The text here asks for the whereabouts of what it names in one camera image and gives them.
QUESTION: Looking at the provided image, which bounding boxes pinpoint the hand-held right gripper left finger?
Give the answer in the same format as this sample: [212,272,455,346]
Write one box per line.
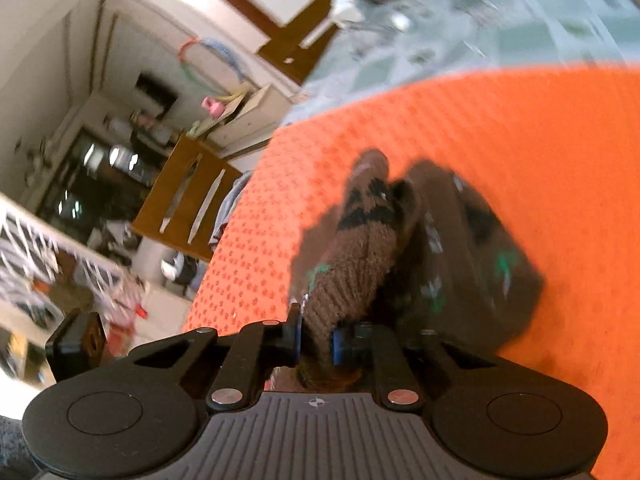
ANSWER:
[127,302,304,414]

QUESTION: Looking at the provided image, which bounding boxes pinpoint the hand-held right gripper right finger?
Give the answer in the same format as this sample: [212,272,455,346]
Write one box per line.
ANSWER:
[331,324,501,409]

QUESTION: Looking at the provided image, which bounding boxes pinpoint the brown patterned knit sweater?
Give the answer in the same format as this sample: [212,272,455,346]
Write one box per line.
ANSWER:
[289,147,547,394]

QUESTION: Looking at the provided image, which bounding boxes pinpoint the white lattice rack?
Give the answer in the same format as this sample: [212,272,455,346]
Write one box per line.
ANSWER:
[0,194,128,326]

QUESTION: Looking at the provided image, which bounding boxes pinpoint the person's blue jeans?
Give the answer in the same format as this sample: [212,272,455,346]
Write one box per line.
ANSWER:
[0,412,43,480]

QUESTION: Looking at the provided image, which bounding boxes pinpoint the glass display cabinet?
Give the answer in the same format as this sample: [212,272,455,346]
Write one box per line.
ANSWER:
[37,122,173,246]

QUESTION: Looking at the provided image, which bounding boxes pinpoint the wooden chair with slotted back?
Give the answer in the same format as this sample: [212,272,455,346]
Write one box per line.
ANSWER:
[131,135,243,262]

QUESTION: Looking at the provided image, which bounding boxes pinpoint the white cabinet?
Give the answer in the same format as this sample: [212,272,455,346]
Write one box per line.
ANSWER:
[204,84,297,153]

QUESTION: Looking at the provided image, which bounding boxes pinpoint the colourful hoop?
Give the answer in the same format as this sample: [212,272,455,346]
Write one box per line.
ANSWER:
[179,36,248,98]

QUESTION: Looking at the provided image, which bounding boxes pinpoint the orange flower-patterned mat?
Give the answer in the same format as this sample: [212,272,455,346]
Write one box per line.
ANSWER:
[182,62,640,480]

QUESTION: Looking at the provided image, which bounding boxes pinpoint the pale printed table cover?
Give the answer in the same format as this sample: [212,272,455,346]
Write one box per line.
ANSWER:
[280,0,640,126]

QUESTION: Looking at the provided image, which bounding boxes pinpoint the dark wall picture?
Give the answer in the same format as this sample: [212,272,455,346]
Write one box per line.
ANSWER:
[134,72,179,113]

